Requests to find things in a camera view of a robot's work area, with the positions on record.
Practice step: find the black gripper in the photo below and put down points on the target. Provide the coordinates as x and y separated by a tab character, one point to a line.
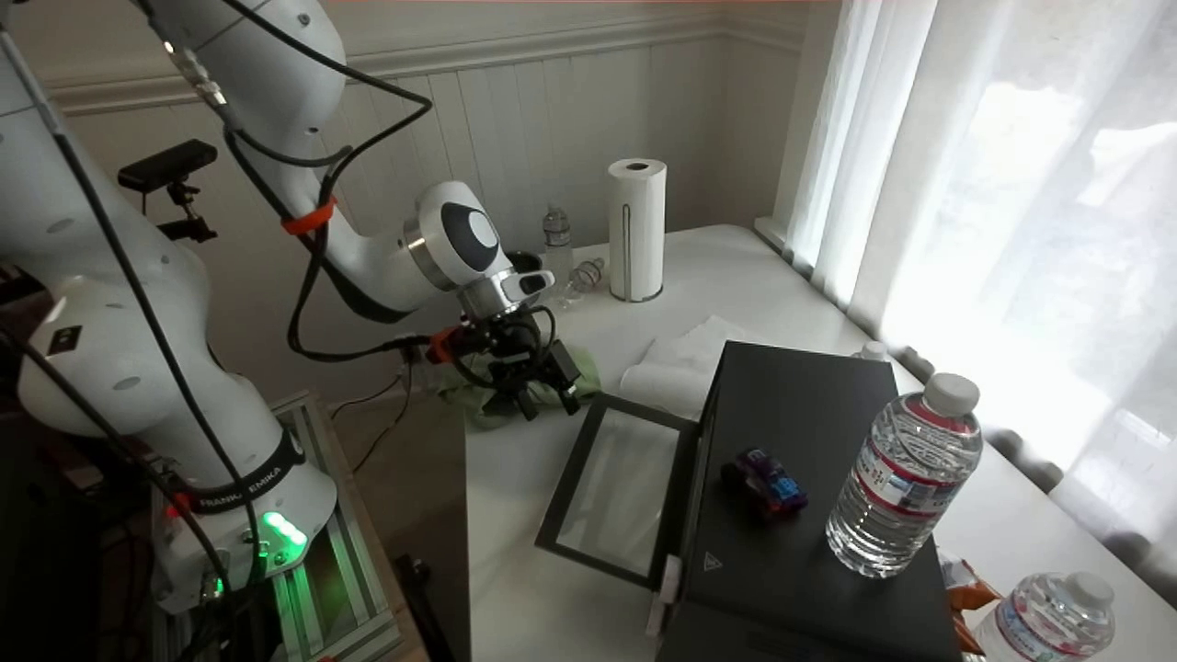
518	350

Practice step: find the black framed tray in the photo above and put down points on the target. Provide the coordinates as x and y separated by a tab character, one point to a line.
619	489

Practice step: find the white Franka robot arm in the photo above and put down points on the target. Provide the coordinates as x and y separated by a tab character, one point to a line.
96	353

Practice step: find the black toaster oven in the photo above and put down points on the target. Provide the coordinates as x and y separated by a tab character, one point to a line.
796	540

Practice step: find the crushed clear plastic bottle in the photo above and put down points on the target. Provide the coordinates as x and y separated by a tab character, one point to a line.
589	272

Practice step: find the white paper towel roll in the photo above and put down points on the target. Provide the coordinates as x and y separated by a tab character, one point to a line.
641	233

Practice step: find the black table leg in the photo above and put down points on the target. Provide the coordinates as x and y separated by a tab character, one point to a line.
425	612

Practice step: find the wood framed robot platform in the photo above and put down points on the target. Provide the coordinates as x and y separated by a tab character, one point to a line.
354	589

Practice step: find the small blue toy car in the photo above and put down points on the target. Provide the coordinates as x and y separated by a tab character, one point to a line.
764	483

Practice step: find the orange snack packet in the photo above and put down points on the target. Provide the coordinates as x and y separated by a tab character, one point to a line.
968	601

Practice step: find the white sheer curtain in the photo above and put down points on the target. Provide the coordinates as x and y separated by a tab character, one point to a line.
1018	185

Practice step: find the plastic container with lid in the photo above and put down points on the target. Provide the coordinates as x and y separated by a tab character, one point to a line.
1055	621

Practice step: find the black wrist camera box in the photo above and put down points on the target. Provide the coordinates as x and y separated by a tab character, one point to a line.
565	374

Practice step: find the black camera on mount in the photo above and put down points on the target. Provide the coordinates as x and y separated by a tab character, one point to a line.
167	166

